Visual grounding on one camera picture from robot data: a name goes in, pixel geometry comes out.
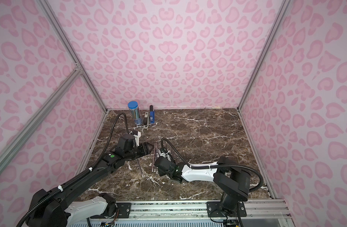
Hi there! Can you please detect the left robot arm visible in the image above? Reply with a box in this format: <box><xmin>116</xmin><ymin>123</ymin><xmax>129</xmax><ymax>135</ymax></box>
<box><xmin>17</xmin><ymin>134</ymin><xmax>154</xmax><ymax>227</ymax></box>

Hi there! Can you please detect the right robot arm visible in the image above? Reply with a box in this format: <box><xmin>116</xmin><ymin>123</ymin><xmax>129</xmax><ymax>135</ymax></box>
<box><xmin>154</xmin><ymin>156</ymin><xmax>251</xmax><ymax>218</ymax></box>

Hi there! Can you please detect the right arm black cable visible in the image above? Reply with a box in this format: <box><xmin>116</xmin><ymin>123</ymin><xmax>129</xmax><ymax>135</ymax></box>
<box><xmin>161</xmin><ymin>138</ymin><xmax>264</xmax><ymax>193</ymax></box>

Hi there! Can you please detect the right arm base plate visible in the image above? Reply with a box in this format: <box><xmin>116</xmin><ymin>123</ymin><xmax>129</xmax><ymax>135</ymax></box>
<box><xmin>206</xmin><ymin>201</ymin><xmax>247</xmax><ymax>218</ymax></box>

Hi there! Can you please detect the grey clip tool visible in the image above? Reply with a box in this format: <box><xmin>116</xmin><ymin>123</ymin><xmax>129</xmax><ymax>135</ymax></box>
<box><xmin>143</xmin><ymin>112</ymin><xmax>149</xmax><ymax>129</ymax></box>

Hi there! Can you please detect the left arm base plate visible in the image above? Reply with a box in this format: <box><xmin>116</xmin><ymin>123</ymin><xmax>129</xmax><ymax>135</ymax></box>
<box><xmin>116</xmin><ymin>202</ymin><xmax>131</xmax><ymax>218</ymax></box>

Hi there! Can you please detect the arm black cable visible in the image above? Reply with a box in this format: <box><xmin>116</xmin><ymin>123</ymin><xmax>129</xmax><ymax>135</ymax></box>
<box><xmin>161</xmin><ymin>138</ymin><xmax>264</xmax><ymax>193</ymax></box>
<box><xmin>16</xmin><ymin>113</ymin><xmax>130</xmax><ymax>227</ymax></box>

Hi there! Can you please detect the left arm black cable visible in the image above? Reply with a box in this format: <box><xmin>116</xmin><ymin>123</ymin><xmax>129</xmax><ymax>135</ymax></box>
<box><xmin>16</xmin><ymin>113</ymin><xmax>130</xmax><ymax>227</ymax></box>

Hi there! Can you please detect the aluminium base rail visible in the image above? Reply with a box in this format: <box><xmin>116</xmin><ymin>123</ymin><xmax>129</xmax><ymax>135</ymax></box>
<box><xmin>45</xmin><ymin>199</ymin><xmax>293</xmax><ymax>227</ymax></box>

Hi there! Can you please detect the dark pencil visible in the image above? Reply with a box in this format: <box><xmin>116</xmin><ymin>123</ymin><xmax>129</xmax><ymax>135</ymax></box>
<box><xmin>136</xmin><ymin>159</ymin><xmax>145</xmax><ymax>177</ymax></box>

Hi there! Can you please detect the blue-capped metal cylinder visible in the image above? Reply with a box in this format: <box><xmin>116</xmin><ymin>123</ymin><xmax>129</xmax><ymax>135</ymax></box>
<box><xmin>128</xmin><ymin>101</ymin><xmax>143</xmax><ymax>126</ymax></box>

